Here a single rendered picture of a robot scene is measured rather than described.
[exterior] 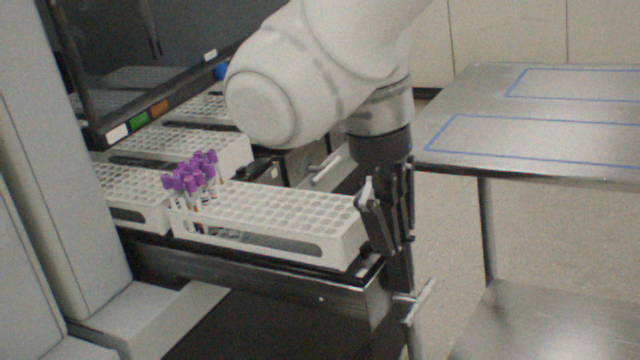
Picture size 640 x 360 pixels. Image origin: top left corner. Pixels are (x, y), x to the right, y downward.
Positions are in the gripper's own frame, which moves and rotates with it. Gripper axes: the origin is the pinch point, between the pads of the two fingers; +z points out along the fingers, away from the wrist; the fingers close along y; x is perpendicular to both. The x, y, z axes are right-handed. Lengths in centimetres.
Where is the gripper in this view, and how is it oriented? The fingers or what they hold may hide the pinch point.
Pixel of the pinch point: (399, 266)
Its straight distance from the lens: 92.6
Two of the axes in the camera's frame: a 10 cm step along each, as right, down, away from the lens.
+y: -5.1, 4.8, -7.1
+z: 1.8, 8.7, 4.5
